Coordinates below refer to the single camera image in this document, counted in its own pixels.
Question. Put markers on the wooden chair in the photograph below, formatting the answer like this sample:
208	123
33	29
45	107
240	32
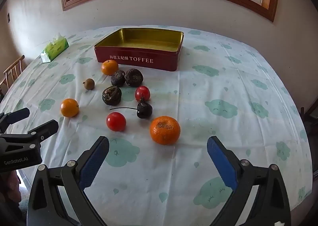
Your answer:
13	69

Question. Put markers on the brown longan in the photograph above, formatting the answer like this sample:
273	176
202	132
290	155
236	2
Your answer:
89	84

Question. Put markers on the dark cherry with long stem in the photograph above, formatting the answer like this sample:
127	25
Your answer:
144	111

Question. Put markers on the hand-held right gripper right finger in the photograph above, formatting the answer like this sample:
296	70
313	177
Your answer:
221	159

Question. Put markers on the green tissue pack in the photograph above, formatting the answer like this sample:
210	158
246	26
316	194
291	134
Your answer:
53	50

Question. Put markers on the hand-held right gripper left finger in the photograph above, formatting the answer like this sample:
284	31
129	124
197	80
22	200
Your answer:
95	157

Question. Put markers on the dark wall switch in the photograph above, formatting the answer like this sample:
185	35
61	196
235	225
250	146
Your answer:
8	17

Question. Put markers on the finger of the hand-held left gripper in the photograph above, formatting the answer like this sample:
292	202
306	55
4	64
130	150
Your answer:
44	129
17	114

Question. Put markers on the dark water chestnut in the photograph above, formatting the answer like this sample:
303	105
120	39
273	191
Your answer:
118	78
111	95
134	77

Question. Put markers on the dark wooden furniture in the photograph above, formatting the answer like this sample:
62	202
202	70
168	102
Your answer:
310	121

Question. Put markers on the red tomato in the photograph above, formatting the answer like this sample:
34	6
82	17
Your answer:
142	93
116	122

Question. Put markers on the red tin box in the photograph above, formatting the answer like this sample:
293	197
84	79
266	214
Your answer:
149	63

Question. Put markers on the small mandarin orange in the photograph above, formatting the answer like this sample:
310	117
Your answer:
69	108
109	67

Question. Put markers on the cloud print tablecloth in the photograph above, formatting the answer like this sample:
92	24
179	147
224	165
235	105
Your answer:
198	106

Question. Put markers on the large mandarin orange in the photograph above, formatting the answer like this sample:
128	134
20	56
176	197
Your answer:
165	131

